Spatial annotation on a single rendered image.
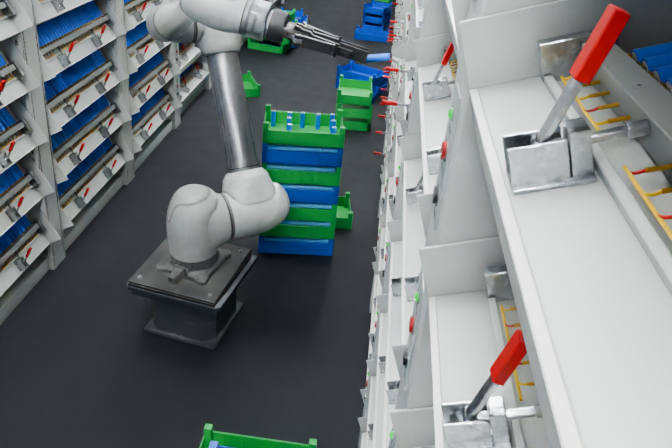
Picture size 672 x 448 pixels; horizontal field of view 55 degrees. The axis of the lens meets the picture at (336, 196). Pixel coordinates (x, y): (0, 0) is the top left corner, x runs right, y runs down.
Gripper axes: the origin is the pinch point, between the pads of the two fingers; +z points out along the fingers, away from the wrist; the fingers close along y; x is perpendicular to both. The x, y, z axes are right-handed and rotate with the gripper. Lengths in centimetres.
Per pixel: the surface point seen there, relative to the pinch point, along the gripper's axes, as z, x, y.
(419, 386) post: 15, 0, 102
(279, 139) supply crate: -15, -59, -68
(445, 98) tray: 15, 12, 52
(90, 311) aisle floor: -57, -119, -18
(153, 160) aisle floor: -77, -123, -136
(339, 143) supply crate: 7, -54, -71
